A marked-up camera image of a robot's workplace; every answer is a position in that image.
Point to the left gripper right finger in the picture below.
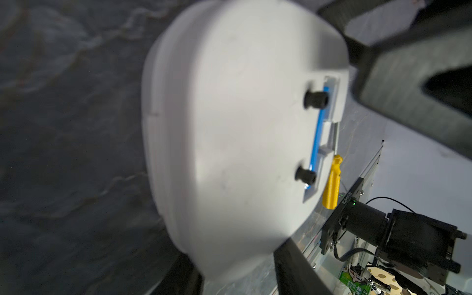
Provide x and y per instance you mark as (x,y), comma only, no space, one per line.
(294,274)

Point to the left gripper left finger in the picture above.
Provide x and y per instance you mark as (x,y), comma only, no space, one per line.
(183,278)

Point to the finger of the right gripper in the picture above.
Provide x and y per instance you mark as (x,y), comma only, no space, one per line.
(404,49)
(403,77)

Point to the yellow handled screwdriver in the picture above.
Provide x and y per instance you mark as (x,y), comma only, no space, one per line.
(331,192)

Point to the blue battery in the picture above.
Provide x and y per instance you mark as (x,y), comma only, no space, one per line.
(318,100)

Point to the white square alarm clock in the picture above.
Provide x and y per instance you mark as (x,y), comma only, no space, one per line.
(227,138)

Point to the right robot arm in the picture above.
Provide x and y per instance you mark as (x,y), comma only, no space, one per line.
(413,242)

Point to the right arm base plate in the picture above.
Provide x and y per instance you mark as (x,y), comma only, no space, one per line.
(332,226)

